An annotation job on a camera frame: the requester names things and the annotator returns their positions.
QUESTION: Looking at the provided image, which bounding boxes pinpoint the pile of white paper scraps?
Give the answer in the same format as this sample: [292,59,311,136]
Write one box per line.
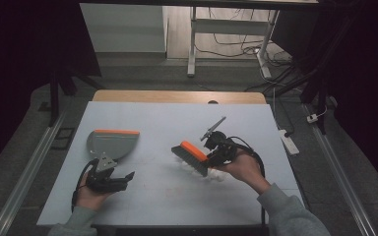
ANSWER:
[173,156,227,183]

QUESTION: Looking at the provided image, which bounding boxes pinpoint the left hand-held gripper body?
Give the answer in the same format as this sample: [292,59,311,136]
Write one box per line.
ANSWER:
[86,154,117,193]

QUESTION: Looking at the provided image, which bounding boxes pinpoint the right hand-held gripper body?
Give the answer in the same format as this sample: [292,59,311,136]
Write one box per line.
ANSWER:
[200,116,239,165]

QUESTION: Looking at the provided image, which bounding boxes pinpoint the aluminium floor rail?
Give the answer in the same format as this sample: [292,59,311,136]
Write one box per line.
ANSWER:
[303,104,378,236]
[0,109,68,236]

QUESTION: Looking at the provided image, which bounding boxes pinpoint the white foam board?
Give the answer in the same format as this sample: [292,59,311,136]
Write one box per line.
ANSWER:
[36,100,304,228]

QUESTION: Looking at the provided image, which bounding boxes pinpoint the wooden table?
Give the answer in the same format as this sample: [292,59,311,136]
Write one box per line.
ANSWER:
[93,89,268,105]

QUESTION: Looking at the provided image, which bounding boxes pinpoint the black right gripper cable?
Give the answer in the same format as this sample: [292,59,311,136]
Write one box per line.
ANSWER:
[227,136,267,227]

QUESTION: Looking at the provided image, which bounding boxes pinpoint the black floor frame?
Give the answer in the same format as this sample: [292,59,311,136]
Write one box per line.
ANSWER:
[50,127,77,151]

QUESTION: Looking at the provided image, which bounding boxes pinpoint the grey dustpan with orange edge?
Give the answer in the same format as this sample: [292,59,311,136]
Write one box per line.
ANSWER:
[86,129,141,162]

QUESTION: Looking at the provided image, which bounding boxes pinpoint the tangle of floor cables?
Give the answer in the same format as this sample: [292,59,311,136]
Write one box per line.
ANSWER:
[195,8,293,67]

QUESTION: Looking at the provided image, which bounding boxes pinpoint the black stand legs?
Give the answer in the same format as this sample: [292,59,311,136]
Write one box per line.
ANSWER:
[47,70,96,127]
[265,65,330,136]

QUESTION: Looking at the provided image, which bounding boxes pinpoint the white cabinet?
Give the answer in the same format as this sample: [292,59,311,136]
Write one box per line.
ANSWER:
[79,3,168,53]

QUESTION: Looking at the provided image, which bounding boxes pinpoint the person's left hand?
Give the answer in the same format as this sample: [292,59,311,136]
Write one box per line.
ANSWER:
[75,172,112,211]

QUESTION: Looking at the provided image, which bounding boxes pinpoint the orange brush with grey bristles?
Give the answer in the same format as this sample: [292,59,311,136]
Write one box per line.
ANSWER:
[171,141,210,178]

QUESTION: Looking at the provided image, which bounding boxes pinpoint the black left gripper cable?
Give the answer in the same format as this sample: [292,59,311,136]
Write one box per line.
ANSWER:
[71,159,96,212]

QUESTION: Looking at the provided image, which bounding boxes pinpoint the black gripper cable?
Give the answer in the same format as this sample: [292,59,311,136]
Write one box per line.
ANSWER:
[227,136,267,227]
[71,159,96,212]

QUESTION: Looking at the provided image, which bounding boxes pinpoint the white desk frame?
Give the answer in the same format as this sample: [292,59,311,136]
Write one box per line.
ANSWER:
[186,6,282,79]

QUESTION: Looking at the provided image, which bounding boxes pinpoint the white power strip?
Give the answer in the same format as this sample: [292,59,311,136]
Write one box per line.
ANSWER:
[278,129,300,155]

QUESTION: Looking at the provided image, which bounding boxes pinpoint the person's right hand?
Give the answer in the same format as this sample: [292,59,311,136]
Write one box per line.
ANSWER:
[216,151,272,195]

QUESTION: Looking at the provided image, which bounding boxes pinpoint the black curtain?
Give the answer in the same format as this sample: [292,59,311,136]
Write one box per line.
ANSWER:
[0,0,102,178]
[272,0,378,198]

